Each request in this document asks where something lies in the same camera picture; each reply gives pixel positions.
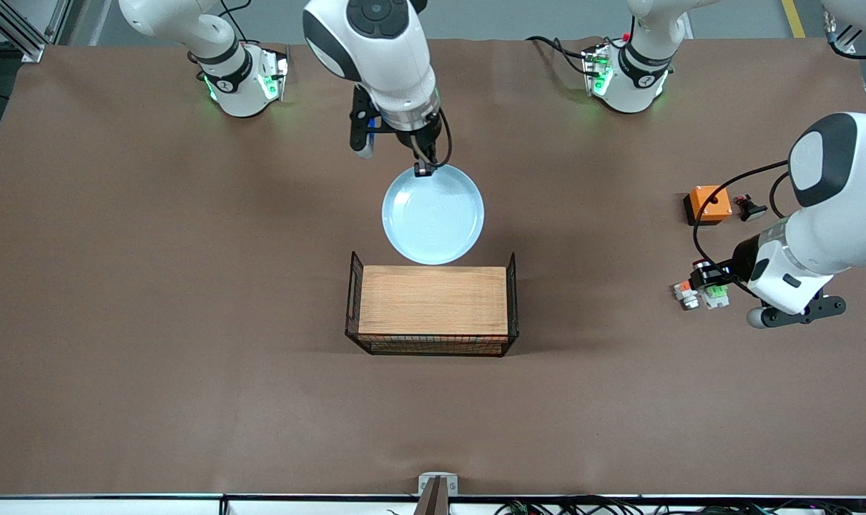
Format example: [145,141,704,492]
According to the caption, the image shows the metal connector bracket green light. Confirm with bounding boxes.
[582,43,613,98]
[257,49,290,102]

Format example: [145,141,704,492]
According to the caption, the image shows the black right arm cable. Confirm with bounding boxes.
[408,106,453,171]

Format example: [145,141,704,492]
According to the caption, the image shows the wooden board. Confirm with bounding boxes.
[358,265,510,337]

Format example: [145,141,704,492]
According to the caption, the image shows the black wire basket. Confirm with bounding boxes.
[345,250,521,358]

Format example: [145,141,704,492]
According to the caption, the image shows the light blue round plate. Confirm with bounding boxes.
[382,164,486,265]

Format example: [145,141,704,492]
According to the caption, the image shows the brown tapered post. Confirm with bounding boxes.
[413,478,452,515]

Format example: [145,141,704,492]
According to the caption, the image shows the brown paper table cover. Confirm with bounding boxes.
[0,37,866,499]

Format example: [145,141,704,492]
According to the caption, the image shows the orange button box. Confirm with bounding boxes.
[683,185,733,227]

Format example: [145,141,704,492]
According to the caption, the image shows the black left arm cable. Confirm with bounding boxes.
[693,14,866,294]

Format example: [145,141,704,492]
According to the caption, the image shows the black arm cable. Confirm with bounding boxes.
[408,106,453,171]
[693,14,866,294]

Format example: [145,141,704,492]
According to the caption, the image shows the red button green switch block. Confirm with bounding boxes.
[692,259,731,310]

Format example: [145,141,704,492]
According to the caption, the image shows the black cable bundle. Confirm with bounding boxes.
[493,496,866,515]

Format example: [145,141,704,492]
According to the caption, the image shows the grey metal bracket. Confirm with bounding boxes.
[418,472,458,496]

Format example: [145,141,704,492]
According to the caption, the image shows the small black red switch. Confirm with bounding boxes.
[735,193,768,221]

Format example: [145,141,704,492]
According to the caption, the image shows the black base cable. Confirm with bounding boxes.
[526,36,595,77]
[218,0,262,46]

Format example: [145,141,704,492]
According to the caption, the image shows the aluminium frame profile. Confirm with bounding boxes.
[0,0,74,64]

